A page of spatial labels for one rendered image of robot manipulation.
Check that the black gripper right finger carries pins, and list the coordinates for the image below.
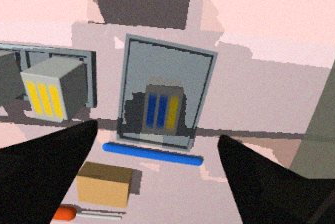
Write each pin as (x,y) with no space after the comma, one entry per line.
(267,193)

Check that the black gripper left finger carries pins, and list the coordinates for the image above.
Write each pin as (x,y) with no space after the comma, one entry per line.
(35,175)

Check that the blue flat bar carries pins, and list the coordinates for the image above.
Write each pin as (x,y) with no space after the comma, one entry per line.
(151,154)

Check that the tan rectangular box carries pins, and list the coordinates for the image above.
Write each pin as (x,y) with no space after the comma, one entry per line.
(105,185)

